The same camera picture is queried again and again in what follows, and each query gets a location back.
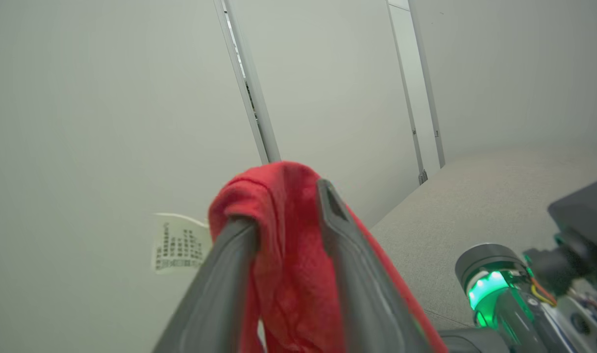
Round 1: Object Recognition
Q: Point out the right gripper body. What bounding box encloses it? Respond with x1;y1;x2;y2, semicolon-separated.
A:
454;243;570;353

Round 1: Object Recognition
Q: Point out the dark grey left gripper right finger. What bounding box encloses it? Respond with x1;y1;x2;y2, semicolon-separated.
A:
316;178;431;353

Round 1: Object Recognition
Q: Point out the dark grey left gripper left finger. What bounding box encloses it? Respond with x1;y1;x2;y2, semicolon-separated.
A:
151;216;260;353

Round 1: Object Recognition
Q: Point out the red basketball jersey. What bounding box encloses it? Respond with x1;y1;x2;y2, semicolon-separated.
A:
151;161;448;353

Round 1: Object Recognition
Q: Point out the grey fabric sofa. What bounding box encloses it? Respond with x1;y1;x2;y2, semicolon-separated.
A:
370;147;597;334

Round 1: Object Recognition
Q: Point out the white partition panel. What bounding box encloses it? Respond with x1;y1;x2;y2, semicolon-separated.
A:
224;0;427;228
409;0;597;170
0;0;271;353

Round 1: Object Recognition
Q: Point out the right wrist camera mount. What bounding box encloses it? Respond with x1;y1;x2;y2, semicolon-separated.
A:
524;174;597;300

